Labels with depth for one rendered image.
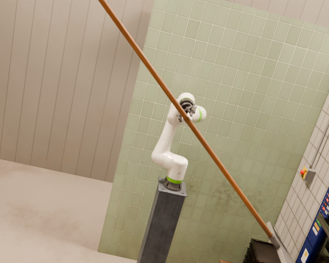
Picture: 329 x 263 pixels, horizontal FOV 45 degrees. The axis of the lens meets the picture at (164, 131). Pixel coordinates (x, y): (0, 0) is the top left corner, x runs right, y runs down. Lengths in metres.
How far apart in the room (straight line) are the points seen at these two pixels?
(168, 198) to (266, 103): 1.20
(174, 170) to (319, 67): 1.50
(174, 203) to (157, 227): 0.25
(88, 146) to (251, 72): 2.60
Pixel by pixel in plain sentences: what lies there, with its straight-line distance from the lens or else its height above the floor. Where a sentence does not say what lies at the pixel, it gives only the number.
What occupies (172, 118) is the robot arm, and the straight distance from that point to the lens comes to 2.50.
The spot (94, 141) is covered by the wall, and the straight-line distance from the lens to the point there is 5.18.
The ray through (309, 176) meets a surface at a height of 1.46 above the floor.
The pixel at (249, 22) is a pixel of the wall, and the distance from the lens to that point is 3.35.
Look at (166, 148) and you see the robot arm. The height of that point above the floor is 1.48.
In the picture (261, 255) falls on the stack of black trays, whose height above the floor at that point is 0.90.
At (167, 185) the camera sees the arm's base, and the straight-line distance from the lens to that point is 3.02.
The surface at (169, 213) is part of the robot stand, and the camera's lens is 3.07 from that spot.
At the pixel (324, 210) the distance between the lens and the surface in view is 3.15.
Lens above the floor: 2.60
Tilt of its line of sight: 20 degrees down
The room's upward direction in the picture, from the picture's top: 15 degrees clockwise
